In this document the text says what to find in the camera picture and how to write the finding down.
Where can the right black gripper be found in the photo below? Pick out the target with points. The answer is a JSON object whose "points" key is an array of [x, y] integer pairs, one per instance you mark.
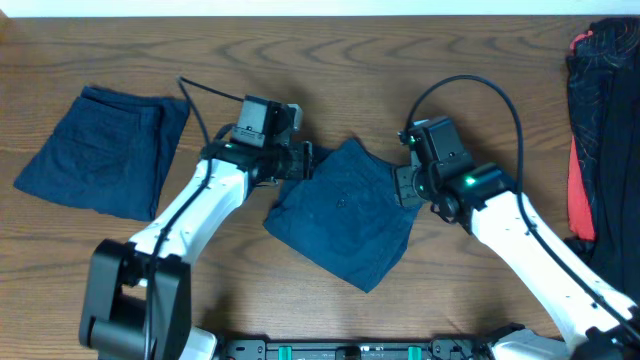
{"points": [[403, 183]]}

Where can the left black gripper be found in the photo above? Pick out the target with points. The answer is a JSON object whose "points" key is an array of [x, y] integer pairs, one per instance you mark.
{"points": [[303, 162]]}

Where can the dark blue shorts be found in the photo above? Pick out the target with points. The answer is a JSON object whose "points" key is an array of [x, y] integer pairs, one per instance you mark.
{"points": [[345, 218], [111, 153]]}

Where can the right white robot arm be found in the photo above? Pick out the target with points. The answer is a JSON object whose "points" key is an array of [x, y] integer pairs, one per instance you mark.
{"points": [[594, 319]]}

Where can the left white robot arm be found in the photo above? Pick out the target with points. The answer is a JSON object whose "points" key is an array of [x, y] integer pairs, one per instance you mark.
{"points": [[137, 302]]}

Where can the red garment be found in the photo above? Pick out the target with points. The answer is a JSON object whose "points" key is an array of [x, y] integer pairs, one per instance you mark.
{"points": [[584, 151]]}

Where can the folded dark blue shorts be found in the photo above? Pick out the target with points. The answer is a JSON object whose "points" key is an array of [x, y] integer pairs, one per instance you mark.
{"points": [[111, 153]]}

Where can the black patterned garment pile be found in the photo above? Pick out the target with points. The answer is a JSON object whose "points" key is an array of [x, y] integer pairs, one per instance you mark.
{"points": [[604, 70]]}

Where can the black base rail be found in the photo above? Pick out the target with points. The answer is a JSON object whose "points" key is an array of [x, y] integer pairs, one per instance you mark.
{"points": [[442, 347]]}

